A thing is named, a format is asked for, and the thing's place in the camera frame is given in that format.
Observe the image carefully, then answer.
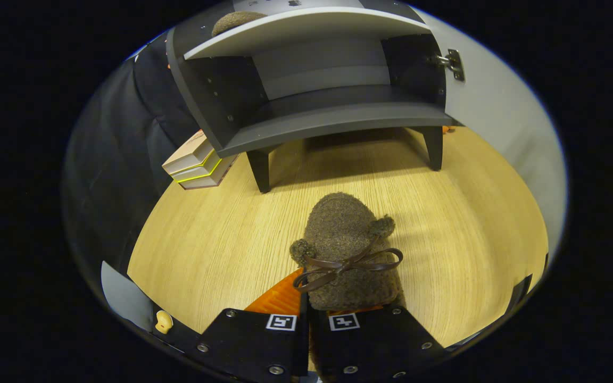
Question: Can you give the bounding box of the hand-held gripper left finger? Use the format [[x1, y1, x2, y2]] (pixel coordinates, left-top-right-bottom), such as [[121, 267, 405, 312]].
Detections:
[[196, 268, 310, 383]]

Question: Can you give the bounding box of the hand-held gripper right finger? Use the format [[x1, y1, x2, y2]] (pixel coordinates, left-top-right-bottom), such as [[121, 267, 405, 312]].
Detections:
[[309, 303, 448, 383]]

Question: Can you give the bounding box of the brown fuzzy shoe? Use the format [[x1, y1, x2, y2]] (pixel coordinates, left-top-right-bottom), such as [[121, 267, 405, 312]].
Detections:
[[289, 191, 405, 314], [211, 11, 267, 37]]

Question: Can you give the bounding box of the grey shoe cabinet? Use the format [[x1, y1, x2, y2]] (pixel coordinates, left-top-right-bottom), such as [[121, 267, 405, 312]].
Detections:
[[165, 0, 459, 194]]

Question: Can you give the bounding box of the metal door hinge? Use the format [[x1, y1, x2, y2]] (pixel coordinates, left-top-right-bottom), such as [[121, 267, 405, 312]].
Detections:
[[428, 49, 466, 82]]

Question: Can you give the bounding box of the grey rounded panel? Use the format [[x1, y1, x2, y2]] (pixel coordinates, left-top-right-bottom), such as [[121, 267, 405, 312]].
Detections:
[[101, 261, 154, 333]]

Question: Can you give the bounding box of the white paged book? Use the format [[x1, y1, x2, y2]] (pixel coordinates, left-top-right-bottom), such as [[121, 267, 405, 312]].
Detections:
[[179, 154, 239, 190]]

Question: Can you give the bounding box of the yellow edged book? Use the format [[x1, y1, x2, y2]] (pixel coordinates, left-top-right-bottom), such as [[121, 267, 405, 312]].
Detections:
[[171, 151, 225, 184]]

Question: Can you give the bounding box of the black backdrop cloth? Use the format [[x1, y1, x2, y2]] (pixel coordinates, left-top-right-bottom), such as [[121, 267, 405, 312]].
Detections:
[[62, 32, 201, 288]]

